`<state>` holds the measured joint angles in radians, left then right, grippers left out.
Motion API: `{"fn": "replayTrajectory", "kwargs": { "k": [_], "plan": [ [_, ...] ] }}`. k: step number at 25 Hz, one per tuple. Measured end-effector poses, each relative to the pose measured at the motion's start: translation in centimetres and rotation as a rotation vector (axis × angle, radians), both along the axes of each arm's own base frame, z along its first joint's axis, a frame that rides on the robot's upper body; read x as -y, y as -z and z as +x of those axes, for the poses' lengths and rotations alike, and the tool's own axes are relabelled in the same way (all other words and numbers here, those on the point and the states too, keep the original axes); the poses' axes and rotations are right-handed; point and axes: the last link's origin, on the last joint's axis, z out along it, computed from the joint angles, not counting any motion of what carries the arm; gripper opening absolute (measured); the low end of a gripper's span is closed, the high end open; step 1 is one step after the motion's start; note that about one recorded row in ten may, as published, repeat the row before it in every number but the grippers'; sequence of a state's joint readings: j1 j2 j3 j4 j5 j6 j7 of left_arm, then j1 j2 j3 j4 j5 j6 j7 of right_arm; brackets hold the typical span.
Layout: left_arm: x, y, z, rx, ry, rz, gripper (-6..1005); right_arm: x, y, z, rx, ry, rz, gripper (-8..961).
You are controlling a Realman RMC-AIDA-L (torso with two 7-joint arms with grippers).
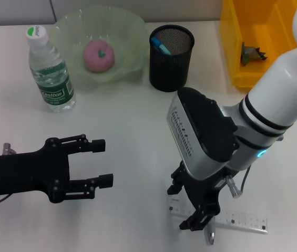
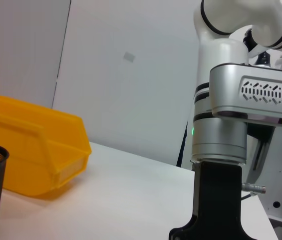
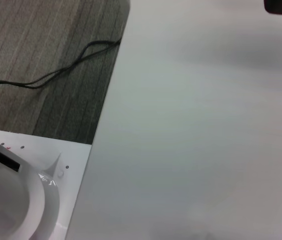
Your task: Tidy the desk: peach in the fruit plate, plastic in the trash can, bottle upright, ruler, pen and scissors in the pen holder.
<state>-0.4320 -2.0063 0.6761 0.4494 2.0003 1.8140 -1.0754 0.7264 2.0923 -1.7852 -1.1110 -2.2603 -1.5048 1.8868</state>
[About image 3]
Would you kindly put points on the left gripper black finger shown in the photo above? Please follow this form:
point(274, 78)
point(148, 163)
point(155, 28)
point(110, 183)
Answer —
point(278, 6)

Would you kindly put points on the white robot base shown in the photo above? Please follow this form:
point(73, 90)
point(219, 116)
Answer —
point(43, 195)

